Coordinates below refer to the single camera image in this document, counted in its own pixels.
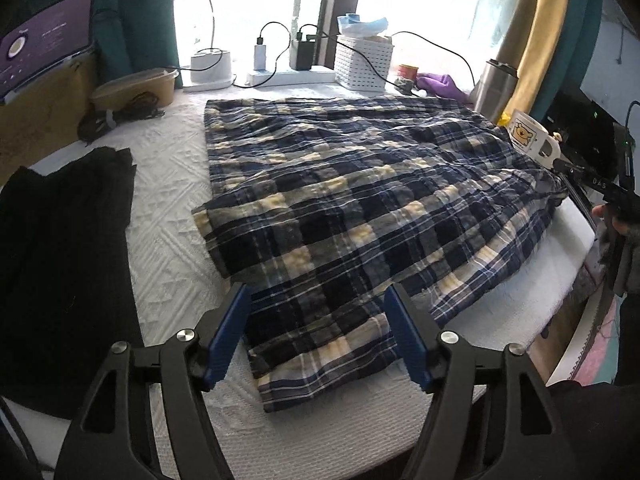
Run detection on black folded garment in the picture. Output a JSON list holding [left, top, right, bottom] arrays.
[[1, 148, 143, 419]]

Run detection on white charger plug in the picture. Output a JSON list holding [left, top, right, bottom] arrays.
[[253, 36, 266, 72]]

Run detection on stainless steel tumbler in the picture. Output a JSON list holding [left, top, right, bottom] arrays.
[[470, 58, 518, 124]]

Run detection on white desk lamp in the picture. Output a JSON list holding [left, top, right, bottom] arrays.
[[170, 0, 235, 92]]

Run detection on navy plaid pants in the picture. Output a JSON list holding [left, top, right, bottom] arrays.
[[193, 96, 566, 412]]

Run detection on black cable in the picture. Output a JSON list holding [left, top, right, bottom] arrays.
[[297, 23, 478, 97]]

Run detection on white power strip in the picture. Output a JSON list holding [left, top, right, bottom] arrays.
[[244, 65, 335, 88]]

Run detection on gold curtain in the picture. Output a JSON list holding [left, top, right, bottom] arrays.
[[497, 0, 568, 115]]

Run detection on teal curtain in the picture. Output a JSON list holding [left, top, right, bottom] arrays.
[[93, 0, 178, 84]]

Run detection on white bear mug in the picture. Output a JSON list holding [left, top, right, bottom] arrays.
[[506, 110, 562, 169]]

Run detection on white perforated basket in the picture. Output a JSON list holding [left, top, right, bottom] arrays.
[[334, 35, 394, 92]]

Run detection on purple screen tablet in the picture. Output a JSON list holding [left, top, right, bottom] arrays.
[[1, 0, 94, 105]]

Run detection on blue white packet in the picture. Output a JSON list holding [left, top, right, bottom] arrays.
[[336, 13, 388, 38]]

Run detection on black power adapter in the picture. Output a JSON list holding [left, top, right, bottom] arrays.
[[290, 32, 316, 72]]

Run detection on tan lidded container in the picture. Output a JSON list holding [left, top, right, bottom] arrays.
[[90, 68, 178, 110]]

